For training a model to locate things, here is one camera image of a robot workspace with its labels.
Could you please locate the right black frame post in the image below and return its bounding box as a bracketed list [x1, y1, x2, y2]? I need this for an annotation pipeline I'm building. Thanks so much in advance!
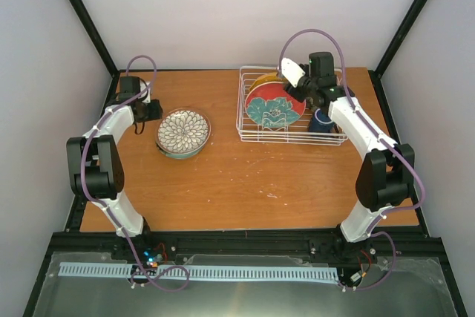
[374, 0, 428, 80]

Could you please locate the left black frame post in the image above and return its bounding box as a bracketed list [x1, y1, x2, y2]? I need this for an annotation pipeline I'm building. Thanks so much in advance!
[68, 0, 119, 76]

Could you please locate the yellow polka dot plate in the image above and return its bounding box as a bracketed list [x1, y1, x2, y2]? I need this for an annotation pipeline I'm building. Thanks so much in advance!
[249, 72, 287, 93]

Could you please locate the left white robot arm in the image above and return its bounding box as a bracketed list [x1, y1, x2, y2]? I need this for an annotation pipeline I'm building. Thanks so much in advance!
[66, 76, 163, 260]

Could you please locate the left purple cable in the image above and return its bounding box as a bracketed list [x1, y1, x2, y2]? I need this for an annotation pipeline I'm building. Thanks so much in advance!
[80, 55, 191, 292]

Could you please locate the striped large bowl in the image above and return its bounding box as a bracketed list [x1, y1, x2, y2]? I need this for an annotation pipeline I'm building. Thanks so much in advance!
[157, 142, 206, 160]

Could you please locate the black frame post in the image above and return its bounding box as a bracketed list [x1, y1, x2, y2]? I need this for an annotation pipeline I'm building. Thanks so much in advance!
[68, 0, 119, 76]
[374, 0, 428, 80]

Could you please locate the wooden ribbed plate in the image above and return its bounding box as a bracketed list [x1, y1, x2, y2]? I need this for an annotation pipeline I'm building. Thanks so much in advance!
[156, 108, 211, 145]

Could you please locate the dark blue mug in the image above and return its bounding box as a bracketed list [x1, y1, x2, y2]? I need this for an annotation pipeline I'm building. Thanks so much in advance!
[308, 108, 335, 134]

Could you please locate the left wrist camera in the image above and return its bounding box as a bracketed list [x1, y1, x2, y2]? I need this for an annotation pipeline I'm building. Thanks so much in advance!
[139, 79, 151, 103]

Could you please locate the light blue cable duct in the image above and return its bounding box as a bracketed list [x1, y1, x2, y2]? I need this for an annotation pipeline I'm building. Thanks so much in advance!
[57, 262, 338, 284]

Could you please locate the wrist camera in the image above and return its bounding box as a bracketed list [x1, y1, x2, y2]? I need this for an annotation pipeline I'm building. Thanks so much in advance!
[139, 79, 151, 103]
[279, 57, 306, 88]

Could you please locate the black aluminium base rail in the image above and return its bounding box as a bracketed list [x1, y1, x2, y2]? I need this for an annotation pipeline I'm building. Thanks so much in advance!
[47, 230, 445, 262]

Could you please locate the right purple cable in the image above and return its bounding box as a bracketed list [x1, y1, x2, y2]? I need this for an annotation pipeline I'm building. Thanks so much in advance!
[278, 28, 426, 293]

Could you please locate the purple cable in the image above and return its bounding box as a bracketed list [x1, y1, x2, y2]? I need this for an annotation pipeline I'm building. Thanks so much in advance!
[278, 28, 426, 293]
[80, 55, 191, 292]

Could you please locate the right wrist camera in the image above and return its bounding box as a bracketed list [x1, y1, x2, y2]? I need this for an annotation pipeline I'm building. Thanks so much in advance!
[279, 57, 306, 88]

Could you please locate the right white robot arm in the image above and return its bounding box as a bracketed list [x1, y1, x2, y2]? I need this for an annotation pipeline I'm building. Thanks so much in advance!
[279, 52, 415, 243]

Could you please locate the white wire dish rack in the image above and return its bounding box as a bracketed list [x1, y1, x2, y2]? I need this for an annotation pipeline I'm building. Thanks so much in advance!
[236, 66, 347, 146]

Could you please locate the red floral plate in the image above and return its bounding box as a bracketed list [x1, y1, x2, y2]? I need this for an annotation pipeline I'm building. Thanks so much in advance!
[244, 82, 306, 128]

